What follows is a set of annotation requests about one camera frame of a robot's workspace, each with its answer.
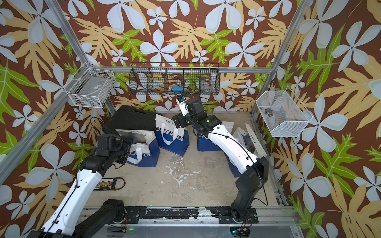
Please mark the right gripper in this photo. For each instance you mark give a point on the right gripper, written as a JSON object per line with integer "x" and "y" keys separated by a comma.
{"x": 176, "y": 118}

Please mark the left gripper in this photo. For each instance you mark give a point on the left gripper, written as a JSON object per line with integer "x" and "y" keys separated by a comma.
{"x": 126, "y": 146}

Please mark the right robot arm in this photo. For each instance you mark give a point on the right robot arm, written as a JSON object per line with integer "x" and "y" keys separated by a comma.
{"x": 254, "y": 170}

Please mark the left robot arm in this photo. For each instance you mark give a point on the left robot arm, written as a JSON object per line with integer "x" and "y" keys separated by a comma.
{"x": 111, "y": 149}

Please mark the black plastic tool case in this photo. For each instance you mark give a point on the black plastic tool case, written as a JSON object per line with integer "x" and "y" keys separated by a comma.
{"x": 130, "y": 118}

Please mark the blue object in basket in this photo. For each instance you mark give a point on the blue object in basket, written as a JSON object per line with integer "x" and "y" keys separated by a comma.
{"x": 177, "y": 89}

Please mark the small dark object in mesh basket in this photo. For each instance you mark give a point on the small dark object in mesh basket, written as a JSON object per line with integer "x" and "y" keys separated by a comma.
{"x": 269, "y": 112}

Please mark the white mesh basket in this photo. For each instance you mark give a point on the white mesh basket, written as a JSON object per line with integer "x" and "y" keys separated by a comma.
{"x": 291, "y": 116}

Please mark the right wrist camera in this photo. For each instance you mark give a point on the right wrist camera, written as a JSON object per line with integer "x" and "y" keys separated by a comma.
{"x": 181, "y": 101}

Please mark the yellow connector board with wires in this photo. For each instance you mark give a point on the yellow connector board with wires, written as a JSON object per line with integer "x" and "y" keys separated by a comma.
{"x": 111, "y": 184}

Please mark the black wire basket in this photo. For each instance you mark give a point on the black wire basket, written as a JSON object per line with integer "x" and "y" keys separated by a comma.
{"x": 161, "y": 77}

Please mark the white wire basket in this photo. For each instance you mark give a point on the white wire basket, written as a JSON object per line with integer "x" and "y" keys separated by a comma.
{"x": 90, "y": 86}

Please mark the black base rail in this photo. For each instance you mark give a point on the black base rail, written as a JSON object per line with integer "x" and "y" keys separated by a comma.
{"x": 220, "y": 214}

